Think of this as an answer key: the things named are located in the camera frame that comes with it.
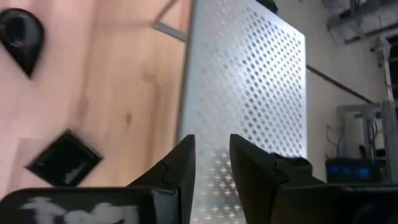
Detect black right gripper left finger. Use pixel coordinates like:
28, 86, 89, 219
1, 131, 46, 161
127, 134, 196, 224

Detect small square black plate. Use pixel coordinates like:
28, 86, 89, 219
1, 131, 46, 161
24, 129, 103, 188

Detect grey metal rack frame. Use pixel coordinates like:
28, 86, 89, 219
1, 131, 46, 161
337, 99, 398, 184

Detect black teardrop plate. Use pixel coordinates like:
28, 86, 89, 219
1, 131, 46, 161
0, 7, 45, 78

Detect black box with blue display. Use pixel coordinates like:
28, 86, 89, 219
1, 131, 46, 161
325, 157, 385, 184

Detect grey perforated metal shelf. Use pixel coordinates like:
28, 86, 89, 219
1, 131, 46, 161
154, 0, 308, 224

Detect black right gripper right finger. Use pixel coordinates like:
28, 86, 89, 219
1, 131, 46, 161
229, 134, 327, 224

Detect grey metal table frame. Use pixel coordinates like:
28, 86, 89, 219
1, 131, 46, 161
323, 0, 398, 46

